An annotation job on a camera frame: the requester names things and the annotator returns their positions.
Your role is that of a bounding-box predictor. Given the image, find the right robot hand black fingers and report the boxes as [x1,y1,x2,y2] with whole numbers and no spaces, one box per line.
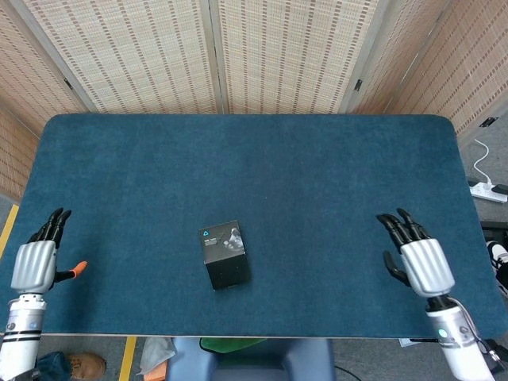
[375,208,456,298]

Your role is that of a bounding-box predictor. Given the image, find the yellow floor tape strip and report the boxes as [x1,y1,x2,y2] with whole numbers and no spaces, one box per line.
[118,336,138,381]
[0,204,20,259]

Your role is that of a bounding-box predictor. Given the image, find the blue jeans leg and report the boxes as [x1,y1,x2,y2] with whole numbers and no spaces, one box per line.
[31,351,75,381]

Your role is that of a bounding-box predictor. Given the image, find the white power strip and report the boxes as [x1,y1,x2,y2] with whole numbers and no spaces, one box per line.
[469,180,508,204]

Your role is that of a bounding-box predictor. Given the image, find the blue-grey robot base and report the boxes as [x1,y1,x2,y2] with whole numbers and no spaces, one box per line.
[165,337,335,381]

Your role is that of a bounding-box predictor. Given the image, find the black equipment base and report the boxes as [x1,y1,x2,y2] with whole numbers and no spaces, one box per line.
[480,221,508,241]

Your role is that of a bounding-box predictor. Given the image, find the orange cloth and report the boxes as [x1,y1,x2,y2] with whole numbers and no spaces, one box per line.
[138,363,167,381]

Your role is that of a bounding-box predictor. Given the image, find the grey cloth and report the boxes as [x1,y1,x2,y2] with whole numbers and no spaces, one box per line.
[137,337,175,376]

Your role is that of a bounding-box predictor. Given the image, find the green cloth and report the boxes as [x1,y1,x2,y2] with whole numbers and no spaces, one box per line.
[199,337,261,355]

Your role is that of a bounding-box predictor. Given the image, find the brown leather shoe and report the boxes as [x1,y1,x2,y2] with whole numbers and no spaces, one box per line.
[65,352,107,380]

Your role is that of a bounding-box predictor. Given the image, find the left robot hand orange thumb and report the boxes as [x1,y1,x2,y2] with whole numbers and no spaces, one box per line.
[10,208,88,294]

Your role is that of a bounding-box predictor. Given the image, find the black cardboard box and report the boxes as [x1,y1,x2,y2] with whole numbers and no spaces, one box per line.
[198,220,252,292]

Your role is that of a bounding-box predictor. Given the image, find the woven bamboo folding screen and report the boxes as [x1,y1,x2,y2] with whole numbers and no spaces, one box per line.
[0,0,508,202]

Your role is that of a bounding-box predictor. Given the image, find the black and white sneaker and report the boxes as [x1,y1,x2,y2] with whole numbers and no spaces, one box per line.
[487,240,508,297]

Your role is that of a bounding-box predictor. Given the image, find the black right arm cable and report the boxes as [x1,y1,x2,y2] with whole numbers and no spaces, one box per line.
[452,297,508,372]

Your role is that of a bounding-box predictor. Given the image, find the white power cable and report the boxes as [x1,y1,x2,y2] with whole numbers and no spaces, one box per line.
[473,138,495,187]

